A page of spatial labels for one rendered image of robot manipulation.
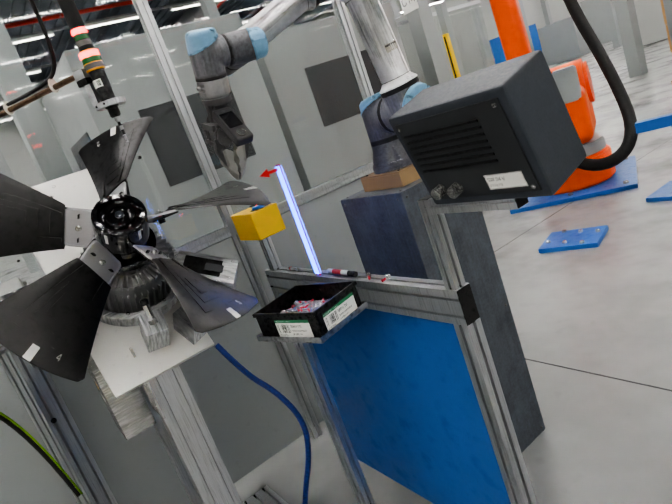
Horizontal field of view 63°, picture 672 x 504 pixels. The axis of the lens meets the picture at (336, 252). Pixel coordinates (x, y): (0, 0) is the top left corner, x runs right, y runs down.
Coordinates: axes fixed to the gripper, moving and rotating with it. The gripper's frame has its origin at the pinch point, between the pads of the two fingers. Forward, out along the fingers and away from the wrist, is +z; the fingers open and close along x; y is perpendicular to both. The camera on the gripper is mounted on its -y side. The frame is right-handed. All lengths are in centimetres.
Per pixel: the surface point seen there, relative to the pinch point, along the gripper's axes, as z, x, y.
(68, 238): 1.7, 42.5, 6.6
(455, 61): 84, -454, 327
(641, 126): 84, -310, 43
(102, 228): -1.6, 36.8, -4.5
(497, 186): -9, -10, -73
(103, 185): -4.5, 29.2, 15.8
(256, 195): 4.2, -0.1, -6.6
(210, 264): 17.0, 16.2, -5.4
